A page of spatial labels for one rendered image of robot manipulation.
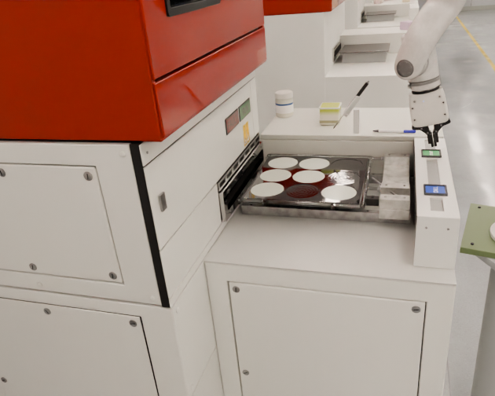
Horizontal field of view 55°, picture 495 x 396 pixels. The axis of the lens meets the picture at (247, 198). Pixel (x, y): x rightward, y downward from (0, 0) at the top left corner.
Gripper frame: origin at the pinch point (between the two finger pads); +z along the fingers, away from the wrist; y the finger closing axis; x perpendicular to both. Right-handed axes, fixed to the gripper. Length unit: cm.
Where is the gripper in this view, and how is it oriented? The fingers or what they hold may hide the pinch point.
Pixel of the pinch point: (433, 138)
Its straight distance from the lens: 153.8
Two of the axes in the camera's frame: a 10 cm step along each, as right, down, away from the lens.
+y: 9.1, -1.4, -3.8
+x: 2.9, -4.4, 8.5
